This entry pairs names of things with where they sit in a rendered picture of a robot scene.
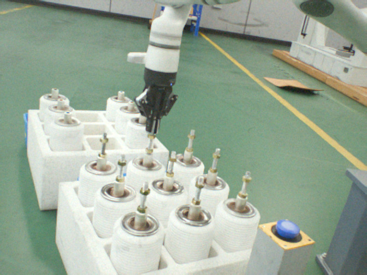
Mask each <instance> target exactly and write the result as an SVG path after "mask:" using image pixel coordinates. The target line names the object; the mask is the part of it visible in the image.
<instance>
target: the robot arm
mask: <svg viewBox="0 0 367 275"><path fill-rule="evenodd" d="M153 1H154V2H155V3H157V4H158V5H161V6H163V7H165V9H164V12H163V14H162V16H161V17H158V18H156V19H154V20H153V22H152V26H151V32H150V40H149V47H148V50H147V52H130V53H129V54H128V58H127V61H128V62H131V63H140V64H145V69H144V77H143V79H144V81H145V86H144V88H143V93H142V94H141V95H140V96H139V97H137V96H135V97H134V102H135V104H136V106H137V108H138V110H139V112H140V114H141V115H142V116H144V117H146V118H147V121H146V127H145V130H146V132H147V133H148V134H150V135H153V134H157V133H158V131H159V126H160V121H161V119H162V117H163V116H166V115H167V114H168V113H169V111H170V110H171V108H172V107H173V105H174V104H175V102H176V100H177V99H178V95H176V94H174V93H173V92H172V91H173V88H172V86H173V85H175V83H176V76H177V69H178V65H179V56H180V45H181V38H182V31H183V28H184V26H185V24H186V21H187V19H188V16H189V14H190V11H191V9H192V5H193V4H200V5H220V4H232V3H236V2H238V1H241V0H153ZM292 1H293V3H294V5H295V6H296V7H297V8H298V9H299V10H300V11H301V12H302V13H304V14H305V15H307V16H309V17H310V18H312V19H314V20H316V21H317V22H319V23H321V24H323V25H325V26H326V27H328V28H330V29H332V30H333V31H335V32H336V33H337V34H339V35H341V36H342V37H343V38H345V39H346V40H348V41H349V42H350V43H351V44H353V45H354V46H355V47H356V48H357V49H358V50H359V51H361V52H362V53H363V54H365V55H366V56H367V8H363V9H359V8H357V7H356V6H355V5H354V4H353V3H352V1H351V0H292ZM166 106H167V108H166ZM165 108H166V109H165ZM151 111H152V114H151Z"/></svg>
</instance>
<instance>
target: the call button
mask: <svg viewBox="0 0 367 275"><path fill-rule="evenodd" d="M276 229H277V232H278V233H279V234H280V235H281V236H283V237H285V238H295V237H296V236H298V235H299V233H300V228H299V227H298V226H297V225H296V224H295V223H293V222H291V221H289V220H279V221H278V222H277V224H276Z"/></svg>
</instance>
